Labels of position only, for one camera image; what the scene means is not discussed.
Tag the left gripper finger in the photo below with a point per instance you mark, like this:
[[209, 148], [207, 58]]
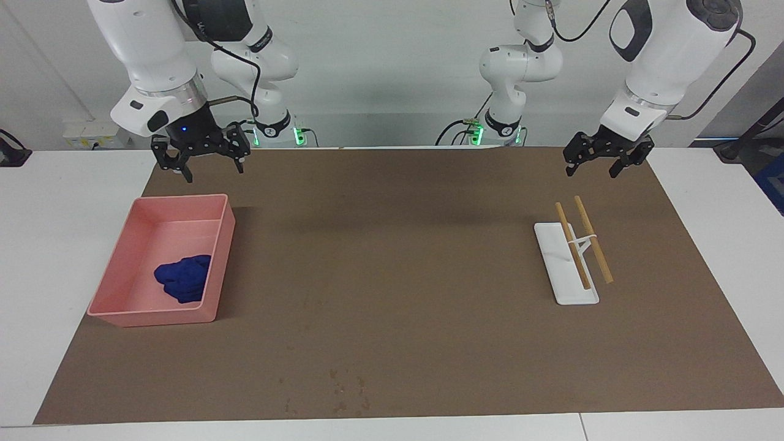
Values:
[[579, 149], [634, 157]]

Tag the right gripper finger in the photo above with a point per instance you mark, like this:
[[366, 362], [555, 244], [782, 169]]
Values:
[[240, 144], [168, 153]]

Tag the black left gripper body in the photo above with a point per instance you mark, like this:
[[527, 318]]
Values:
[[615, 144]]

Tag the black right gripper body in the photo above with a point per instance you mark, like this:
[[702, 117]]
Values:
[[190, 131]]

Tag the blue towel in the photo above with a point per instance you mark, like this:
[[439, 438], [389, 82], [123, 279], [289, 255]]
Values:
[[184, 278]]

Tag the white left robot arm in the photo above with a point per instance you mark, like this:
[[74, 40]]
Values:
[[667, 49]]

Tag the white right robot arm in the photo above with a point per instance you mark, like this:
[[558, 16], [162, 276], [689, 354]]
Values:
[[141, 43]]

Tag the white towel rack base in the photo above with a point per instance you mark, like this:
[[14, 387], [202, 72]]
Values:
[[563, 275]]

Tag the wooden rack rod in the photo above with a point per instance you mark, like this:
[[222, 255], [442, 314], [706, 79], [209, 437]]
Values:
[[566, 229], [597, 251]]

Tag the pink plastic bin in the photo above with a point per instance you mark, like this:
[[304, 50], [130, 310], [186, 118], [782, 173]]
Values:
[[141, 245]]

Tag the black stand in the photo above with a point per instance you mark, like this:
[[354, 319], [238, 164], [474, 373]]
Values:
[[732, 150]]

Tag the blue crate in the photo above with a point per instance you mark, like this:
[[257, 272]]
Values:
[[773, 184]]

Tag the black clamp device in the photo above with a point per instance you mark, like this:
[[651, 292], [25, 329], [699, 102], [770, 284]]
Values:
[[12, 156]]

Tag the brown table mat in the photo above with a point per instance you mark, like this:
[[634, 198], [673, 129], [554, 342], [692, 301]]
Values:
[[429, 275]]

